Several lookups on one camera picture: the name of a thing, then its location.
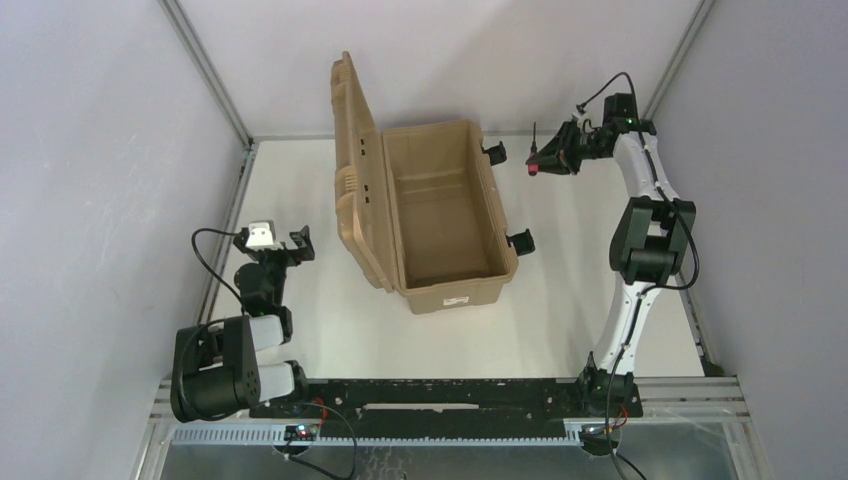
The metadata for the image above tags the red handled screwdriver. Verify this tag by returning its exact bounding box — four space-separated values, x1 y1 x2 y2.
525 122 538 176

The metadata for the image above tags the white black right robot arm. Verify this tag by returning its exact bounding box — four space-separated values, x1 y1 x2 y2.
526 117 696 417

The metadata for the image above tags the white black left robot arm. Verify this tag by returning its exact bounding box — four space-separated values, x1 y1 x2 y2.
170 221 315 423

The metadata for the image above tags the black rear bin latch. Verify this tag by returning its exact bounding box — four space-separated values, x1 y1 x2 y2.
483 141 508 166

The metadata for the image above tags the black bin latch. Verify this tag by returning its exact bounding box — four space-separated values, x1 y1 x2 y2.
483 141 508 166
506 229 536 257

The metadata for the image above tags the tan bin lid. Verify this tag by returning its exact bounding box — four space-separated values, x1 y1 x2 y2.
331 51 396 292

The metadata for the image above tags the black front bin latch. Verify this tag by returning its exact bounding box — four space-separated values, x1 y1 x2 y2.
506 229 536 257

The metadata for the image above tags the tan plastic storage bin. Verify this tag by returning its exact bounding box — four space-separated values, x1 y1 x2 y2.
382 120 518 314

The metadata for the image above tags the left controller board with leds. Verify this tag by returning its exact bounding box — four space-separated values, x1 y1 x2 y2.
283 424 321 444

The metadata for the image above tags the controller board with leds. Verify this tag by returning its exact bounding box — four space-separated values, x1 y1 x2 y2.
283 424 321 444
579 425 620 456

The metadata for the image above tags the right controller board with leds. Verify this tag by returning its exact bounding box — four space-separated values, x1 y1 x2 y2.
579 425 620 456

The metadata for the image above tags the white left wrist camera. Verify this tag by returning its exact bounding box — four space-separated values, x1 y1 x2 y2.
245 220 277 251

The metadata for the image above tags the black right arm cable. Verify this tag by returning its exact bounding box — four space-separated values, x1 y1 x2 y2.
576 71 701 480

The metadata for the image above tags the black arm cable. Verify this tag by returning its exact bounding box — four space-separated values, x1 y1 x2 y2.
191 227 248 313
576 71 701 480

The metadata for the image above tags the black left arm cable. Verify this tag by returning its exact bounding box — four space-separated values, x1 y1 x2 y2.
191 227 248 313

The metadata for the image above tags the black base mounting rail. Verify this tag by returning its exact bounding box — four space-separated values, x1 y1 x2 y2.
249 378 644 442

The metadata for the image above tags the aluminium frame post right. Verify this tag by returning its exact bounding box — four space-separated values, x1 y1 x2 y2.
641 0 717 120

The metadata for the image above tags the aluminium frame post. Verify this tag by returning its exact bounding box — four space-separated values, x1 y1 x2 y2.
641 0 717 120
158 0 254 149

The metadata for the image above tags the aluminium frame post left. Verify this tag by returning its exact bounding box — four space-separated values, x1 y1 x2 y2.
158 0 254 149

